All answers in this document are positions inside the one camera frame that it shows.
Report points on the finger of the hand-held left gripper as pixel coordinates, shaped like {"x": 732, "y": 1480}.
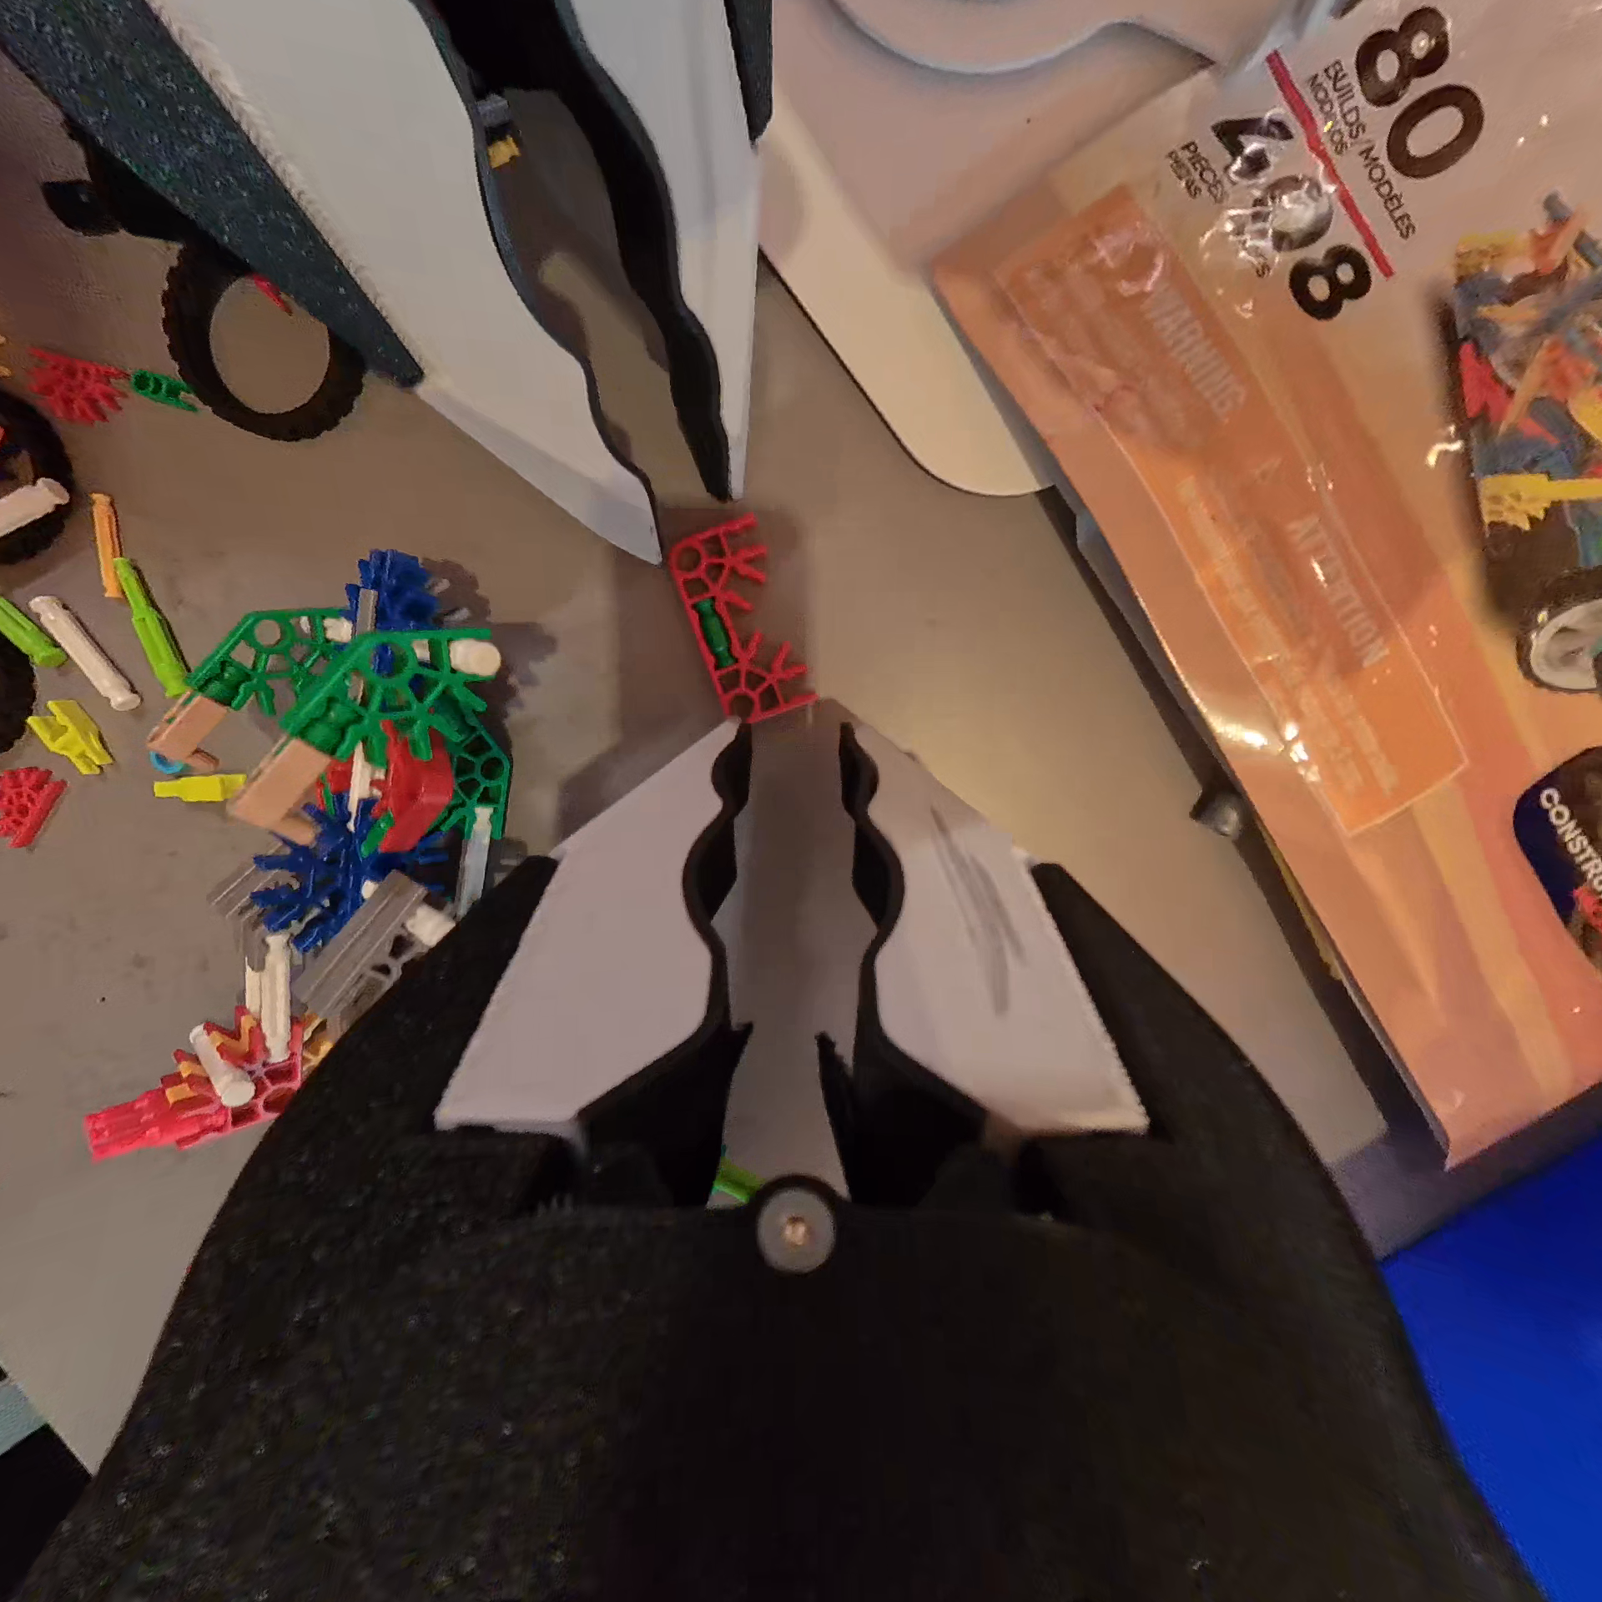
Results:
{"x": 413, "y": 250}
{"x": 714, "y": 187}

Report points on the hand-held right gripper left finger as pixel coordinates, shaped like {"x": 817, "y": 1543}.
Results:
{"x": 602, "y": 988}

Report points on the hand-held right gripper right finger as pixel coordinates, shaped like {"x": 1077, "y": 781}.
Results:
{"x": 989, "y": 988}

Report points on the short green rod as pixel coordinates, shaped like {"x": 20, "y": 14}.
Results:
{"x": 713, "y": 632}

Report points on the multicolour construction toy model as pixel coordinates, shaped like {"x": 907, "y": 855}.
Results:
{"x": 377, "y": 664}

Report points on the small red connector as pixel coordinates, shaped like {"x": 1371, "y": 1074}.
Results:
{"x": 270, "y": 294}

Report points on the black tyre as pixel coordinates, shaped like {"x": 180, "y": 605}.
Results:
{"x": 16, "y": 695}
{"x": 51, "y": 437}
{"x": 264, "y": 420}

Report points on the small grey spacer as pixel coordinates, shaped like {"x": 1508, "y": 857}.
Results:
{"x": 1222, "y": 813}

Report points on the white rod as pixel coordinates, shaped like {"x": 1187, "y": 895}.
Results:
{"x": 32, "y": 508}
{"x": 83, "y": 651}

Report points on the orange rod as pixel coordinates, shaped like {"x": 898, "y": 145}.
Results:
{"x": 108, "y": 544}

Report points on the small yellow clip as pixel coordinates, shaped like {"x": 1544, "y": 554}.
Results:
{"x": 201, "y": 788}

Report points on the orange toy set package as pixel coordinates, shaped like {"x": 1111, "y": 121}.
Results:
{"x": 1315, "y": 563}

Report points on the yellow connector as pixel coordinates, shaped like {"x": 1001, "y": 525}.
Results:
{"x": 70, "y": 737}

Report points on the blue plastic storage bin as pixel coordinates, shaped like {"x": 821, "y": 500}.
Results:
{"x": 1502, "y": 1402}

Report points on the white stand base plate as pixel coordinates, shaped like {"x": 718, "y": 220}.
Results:
{"x": 901, "y": 313}

